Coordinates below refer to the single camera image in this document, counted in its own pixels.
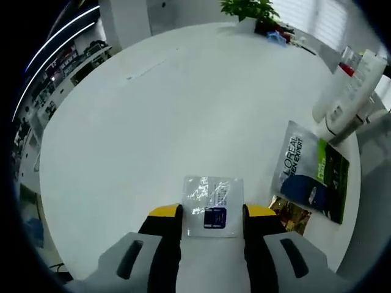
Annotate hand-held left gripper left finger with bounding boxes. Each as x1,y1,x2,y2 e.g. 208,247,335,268
71,203,185,293

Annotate gold foil skincare sachet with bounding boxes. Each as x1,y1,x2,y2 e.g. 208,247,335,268
268,195,313,236

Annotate blue plastic bag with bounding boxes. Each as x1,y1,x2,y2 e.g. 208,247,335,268
265,29,290,47

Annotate grey green skincare sachet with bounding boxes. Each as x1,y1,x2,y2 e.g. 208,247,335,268
271,120,351,226

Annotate white office counter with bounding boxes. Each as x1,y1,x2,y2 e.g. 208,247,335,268
16,38,111,126

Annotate white mesh chair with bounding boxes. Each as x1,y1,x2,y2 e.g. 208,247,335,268
335,117,391,275

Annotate white skincare tube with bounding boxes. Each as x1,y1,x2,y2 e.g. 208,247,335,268
323,50,387,139

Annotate clear skincare sachet blue square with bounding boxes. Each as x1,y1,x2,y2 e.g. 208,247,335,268
181,175,246,239

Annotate white window blind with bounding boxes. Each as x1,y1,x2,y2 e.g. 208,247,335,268
274,0,351,53

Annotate potted green plant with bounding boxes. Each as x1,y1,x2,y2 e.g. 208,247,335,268
219,0,281,34

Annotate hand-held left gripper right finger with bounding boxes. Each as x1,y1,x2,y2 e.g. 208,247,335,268
242,203,340,293

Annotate red collared skincare pump bottle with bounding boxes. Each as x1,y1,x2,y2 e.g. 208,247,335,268
311,45,361,122

